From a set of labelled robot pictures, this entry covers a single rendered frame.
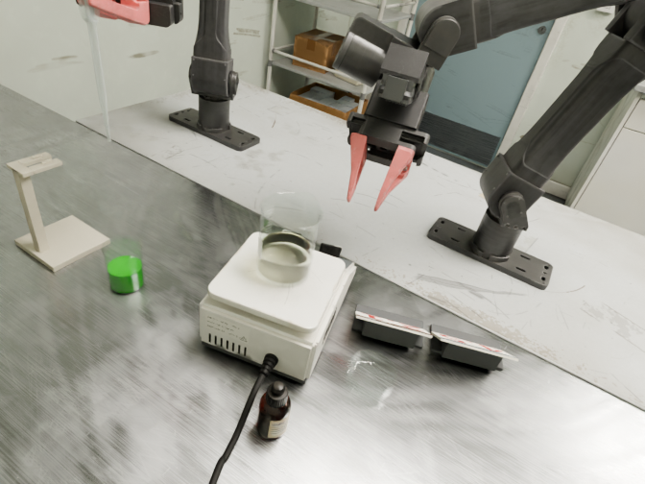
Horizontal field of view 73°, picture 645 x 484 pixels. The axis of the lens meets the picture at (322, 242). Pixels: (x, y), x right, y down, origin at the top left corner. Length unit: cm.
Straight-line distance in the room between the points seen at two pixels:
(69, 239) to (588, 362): 70
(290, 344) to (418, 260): 32
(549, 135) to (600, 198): 219
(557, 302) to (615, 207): 214
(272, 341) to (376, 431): 14
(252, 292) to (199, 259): 19
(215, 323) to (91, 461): 16
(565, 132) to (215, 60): 59
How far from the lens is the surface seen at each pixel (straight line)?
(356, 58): 59
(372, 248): 70
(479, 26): 60
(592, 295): 81
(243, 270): 48
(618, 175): 280
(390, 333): 54
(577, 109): 67
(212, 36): 89
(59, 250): 66
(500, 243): 74
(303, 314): 44
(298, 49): 275
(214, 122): 95
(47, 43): 193
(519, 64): 328
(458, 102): 340
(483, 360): 57
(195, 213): 72
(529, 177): 68
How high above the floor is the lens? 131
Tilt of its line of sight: 37 degrees down
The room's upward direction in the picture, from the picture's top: 12 degrees clockwise
